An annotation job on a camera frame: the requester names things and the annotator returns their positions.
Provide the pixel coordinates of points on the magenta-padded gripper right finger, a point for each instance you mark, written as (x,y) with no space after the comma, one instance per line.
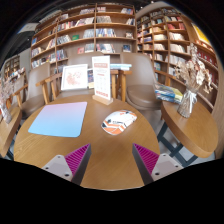
(148,160)

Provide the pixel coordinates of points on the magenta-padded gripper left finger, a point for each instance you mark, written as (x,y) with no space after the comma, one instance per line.
(77,159)

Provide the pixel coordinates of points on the white orange patterned computer mouse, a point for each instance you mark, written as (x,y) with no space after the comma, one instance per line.
(118,121)

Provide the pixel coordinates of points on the pink blue gradient mouse pad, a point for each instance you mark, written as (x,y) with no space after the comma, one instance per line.
(60,119)

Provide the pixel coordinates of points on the round wooden side table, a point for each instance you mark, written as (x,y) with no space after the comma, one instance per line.
(195,130)
(8,133)

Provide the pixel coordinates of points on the stack of colourful books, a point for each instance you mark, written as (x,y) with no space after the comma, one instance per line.
(168,93)

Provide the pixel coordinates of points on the brown chair with wooden arms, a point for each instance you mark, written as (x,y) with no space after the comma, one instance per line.
(141,90)
(35,83)
(83,58)

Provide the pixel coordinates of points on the white framed floral picture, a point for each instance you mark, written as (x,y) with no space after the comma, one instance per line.
(74,77)

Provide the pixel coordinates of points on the dark blue book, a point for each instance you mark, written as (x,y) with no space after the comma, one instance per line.
(90,77)

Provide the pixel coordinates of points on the white sign on wooden base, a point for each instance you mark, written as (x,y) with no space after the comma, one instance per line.
(101,78)

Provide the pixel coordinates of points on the dried flowers in glass vase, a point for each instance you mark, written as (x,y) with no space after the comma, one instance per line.
(6,96)

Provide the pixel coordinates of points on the light blue book stack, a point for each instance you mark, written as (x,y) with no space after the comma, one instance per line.
(120,66)

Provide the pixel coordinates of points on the small distant bookshelf unit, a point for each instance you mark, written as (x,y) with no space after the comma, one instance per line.
(11,66)

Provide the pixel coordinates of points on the curved wooden bookshelf unit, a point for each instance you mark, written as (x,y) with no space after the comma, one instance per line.
(166,36)

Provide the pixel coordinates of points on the wide wooden bookshelf unit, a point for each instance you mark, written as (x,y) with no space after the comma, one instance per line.
(86,33)

